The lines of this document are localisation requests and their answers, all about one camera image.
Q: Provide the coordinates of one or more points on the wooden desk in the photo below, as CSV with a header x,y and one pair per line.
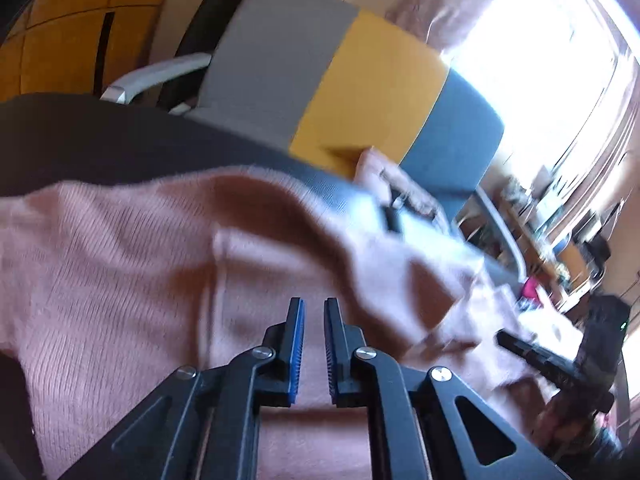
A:
x,y
565,260

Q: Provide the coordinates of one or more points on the pink printed cushion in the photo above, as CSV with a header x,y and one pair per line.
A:
x,y
380,170

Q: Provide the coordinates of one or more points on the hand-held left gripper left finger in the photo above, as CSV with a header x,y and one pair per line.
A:
x,y
296,355

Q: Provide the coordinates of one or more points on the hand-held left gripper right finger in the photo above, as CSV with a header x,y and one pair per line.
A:
x,y
331,355

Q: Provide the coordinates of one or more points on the grey yellow blue armchair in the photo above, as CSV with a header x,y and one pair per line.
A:
x,y
380,70

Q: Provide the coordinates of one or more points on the wooden wardrobe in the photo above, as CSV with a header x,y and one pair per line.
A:
x,y
60,40

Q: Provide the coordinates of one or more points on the person's right hand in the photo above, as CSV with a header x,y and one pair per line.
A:
x,y
557,422

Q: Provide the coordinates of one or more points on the pink floral curtain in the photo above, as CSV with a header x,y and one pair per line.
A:
x,y
450,0

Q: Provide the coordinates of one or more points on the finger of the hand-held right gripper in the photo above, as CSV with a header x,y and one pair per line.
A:
x,y
540,357

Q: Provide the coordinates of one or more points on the bright window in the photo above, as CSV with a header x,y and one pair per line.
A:
x,y
550,85

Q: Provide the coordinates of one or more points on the pink knit sweater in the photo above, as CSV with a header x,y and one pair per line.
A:
x,y
125,270

